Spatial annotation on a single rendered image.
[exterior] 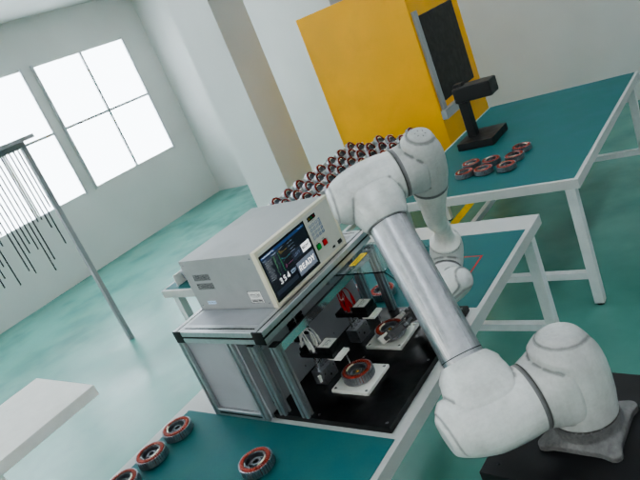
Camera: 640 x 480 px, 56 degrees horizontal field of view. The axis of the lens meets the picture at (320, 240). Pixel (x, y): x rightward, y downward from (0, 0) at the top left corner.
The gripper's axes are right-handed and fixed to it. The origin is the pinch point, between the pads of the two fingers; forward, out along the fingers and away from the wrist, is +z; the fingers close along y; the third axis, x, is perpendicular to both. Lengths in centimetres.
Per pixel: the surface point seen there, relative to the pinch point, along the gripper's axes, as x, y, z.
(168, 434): 29, -62, 55
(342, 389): -0.2, -30.7, 4.3
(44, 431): 53, -102, 16
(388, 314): 2.3, 14.7, 10.8
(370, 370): -2.0, -24.3, -4.6
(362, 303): 13.9, -0.3, 0.8
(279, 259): 45, -24, -10
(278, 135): 158, 290, 227
